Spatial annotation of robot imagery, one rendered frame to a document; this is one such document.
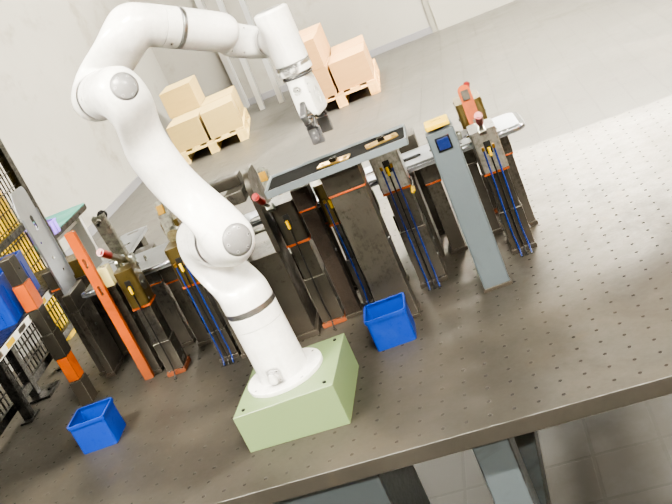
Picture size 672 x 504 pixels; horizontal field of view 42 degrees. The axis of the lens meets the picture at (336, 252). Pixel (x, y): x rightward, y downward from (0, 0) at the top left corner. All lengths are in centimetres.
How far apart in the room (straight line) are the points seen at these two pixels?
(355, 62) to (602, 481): 650
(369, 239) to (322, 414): 48
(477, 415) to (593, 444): 104
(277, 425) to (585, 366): 68
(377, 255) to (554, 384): 62
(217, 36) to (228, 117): 722
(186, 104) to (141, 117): 791
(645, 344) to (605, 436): 100
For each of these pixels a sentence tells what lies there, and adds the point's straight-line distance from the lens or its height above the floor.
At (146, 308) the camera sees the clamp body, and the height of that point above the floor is 92.
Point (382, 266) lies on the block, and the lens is 223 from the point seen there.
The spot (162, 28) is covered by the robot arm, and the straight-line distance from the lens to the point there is 192.
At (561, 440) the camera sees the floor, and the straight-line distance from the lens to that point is 288.
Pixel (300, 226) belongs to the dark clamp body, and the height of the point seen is 100.
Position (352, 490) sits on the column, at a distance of 206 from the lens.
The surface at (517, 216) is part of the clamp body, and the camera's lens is 238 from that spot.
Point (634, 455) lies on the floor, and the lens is 274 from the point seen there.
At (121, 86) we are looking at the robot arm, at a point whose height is 155.
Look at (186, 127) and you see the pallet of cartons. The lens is 924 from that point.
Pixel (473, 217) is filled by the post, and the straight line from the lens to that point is 219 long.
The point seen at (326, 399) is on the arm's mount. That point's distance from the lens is 194.
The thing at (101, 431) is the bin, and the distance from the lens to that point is 242.
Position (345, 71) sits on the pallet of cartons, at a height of 31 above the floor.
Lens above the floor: 169
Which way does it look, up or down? 20 degrees down
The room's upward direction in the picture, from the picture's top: 24 degrees counter-clockwise
